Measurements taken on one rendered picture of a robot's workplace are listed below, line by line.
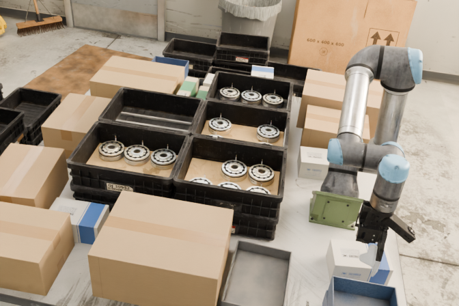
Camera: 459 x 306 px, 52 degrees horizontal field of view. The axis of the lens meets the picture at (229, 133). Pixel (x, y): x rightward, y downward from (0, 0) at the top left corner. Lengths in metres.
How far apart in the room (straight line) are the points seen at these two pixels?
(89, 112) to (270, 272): 1.08
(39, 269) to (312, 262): 0.93
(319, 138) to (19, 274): 1.35
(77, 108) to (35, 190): 0.57
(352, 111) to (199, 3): 3.51
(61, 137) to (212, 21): 3.00
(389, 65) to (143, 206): 0.94
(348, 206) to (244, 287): 0.52
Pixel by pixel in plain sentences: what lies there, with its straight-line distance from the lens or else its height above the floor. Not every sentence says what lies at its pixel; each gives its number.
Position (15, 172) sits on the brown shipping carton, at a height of 0.86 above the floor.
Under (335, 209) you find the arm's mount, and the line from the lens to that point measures 1.88.
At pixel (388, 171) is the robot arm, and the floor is 1.28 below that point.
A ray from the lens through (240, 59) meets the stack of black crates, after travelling 3.53.
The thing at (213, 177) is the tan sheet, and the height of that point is 0.83.
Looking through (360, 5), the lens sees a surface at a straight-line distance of 4.54.
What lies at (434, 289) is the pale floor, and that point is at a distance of 2.88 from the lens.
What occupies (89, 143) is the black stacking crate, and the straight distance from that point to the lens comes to 1.95.
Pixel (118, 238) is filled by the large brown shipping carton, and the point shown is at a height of 0.90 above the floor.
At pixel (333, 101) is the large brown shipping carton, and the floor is 0.89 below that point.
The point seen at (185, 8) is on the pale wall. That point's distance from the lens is 4.89.
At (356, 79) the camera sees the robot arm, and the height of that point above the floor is 1.35.
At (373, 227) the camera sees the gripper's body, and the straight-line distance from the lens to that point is 1.42.
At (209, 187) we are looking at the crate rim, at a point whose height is 0.93.
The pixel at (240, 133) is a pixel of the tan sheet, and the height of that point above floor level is 0.83.
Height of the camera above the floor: 2.02
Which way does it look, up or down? 34 degrees down
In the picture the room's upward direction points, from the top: 6 degrees clockwise
